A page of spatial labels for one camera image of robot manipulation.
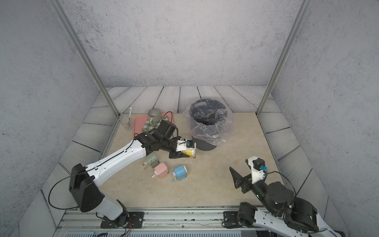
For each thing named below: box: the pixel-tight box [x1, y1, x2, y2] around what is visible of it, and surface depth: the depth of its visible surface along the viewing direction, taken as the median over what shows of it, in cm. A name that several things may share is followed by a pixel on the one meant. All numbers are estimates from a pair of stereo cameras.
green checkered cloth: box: [142, 115, 169, 134], surface depth 113 cm
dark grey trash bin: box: [189, 98, 228, 152], surface depth 86 cm
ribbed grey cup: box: [148, 108, 162, 125], surface depth 113 cm
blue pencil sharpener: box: [171, 164, 188, 183], surface depth 85 cm
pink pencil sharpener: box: [151, 162, 170, 179], surface depth 86 cm
